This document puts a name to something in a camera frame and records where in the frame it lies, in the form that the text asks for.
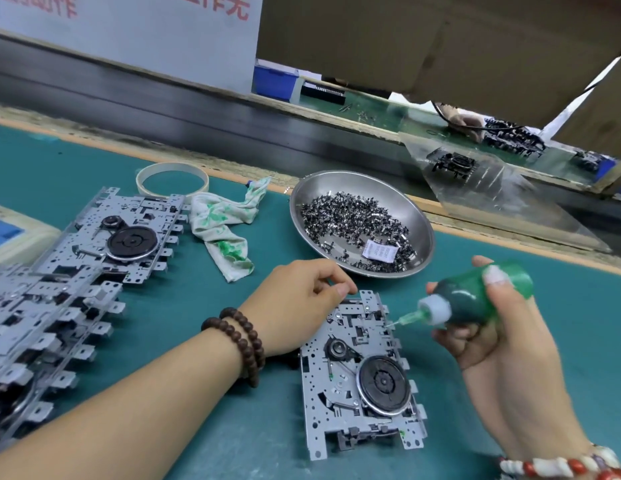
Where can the person's right hand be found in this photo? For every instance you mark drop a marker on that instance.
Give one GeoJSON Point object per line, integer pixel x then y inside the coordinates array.
{"type": "Point", "coordinates": [516, 380]}

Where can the person's left hand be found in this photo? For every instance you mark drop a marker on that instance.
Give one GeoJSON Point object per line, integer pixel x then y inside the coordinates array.
{"type": "Point", "coordinates": [290, 305]}

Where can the green glue squeeze bottle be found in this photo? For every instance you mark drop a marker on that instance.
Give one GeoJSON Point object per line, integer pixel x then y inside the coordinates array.
{"type": "Point", "coordinates": [481, 295]}

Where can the pile of small metal parts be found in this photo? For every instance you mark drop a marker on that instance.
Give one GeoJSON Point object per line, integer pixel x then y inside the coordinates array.
{"type": "Point", "coordinates": [346, 220]}

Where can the white green-stained cloth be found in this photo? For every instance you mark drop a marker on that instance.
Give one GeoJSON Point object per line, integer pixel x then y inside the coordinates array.
{"type": "Point", "coordinates": [220, 225]}

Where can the round metal bowl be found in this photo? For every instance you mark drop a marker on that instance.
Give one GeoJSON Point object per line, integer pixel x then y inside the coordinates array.
{"type": "Point", "coordinates": [310, 187]}

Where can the finished mechanisms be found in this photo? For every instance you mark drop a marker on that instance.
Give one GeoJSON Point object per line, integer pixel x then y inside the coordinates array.
{"type": "Point", "coordinates": [456, 163]}

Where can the black conveyor belt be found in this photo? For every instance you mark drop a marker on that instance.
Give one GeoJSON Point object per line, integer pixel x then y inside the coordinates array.
{"type": "Point", "coordinates": [140, 95]}

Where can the person's left forearm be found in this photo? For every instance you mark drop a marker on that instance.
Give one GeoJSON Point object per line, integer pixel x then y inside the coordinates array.
{"type": "Point", "coordinates": [110, 420]}

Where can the clear plastic sheet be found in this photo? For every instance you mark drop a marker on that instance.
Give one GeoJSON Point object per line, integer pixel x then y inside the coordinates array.
{"type": "Point", "coordinates": [521, 200]}

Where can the black flat box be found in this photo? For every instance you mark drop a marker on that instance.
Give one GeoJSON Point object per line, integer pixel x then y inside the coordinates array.
{"type": "Point", "coordinates": [322, 93]}

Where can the blue plastic bin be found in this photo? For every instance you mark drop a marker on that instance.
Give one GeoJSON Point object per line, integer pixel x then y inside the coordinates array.
{"type": "Point", "coordinates": [276, 83]}
{"type": "Point", "coordinates": [616, 180]}

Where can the white blue power strip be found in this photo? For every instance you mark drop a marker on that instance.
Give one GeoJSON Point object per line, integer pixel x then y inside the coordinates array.
{"type": "Point", "coordinates": [15, 240]}

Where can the brown cardboard panel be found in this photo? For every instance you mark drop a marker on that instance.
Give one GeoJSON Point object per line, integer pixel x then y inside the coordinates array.
{"type": "Point", "coordinates": [441, 45]}

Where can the white paper sign red text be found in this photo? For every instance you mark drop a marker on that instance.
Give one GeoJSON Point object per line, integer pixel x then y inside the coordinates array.
{"type": "Point", "coordinates": [140, 35]}

